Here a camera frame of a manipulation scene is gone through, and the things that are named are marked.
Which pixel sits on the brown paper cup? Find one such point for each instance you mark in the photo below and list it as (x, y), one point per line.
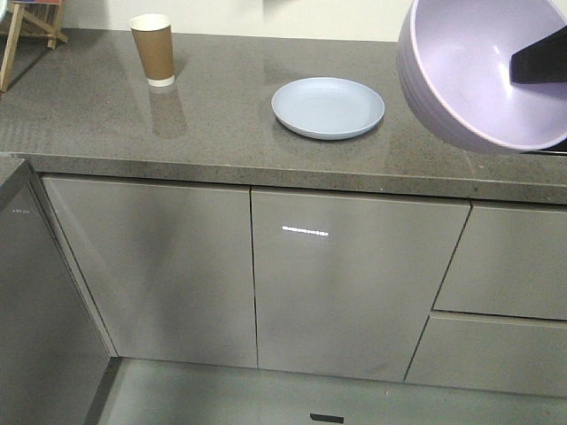
(152, 34)

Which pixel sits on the grey cabinet door middle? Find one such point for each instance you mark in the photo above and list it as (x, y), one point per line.
(344, 284)

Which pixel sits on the purple plastic bowl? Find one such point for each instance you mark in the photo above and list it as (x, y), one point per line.
(453, 61)

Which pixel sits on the grey upper drawer front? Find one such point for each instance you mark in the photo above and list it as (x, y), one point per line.
(510, 261)

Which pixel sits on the grey lower drawer front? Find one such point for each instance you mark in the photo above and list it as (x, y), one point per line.
(472, 351)

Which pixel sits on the grey cabinet door left side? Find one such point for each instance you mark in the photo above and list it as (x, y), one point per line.
(169, 267)

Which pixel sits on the light blue plate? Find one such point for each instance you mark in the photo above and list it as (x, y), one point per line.
(326, 108)

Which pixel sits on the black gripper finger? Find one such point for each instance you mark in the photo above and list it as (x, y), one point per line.
(541, 62)

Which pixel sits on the grey drawer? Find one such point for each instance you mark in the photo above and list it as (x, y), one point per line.
(472, 351)
(510, 261)

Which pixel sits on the wooden dish rack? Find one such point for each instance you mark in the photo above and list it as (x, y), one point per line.
(29, 19)

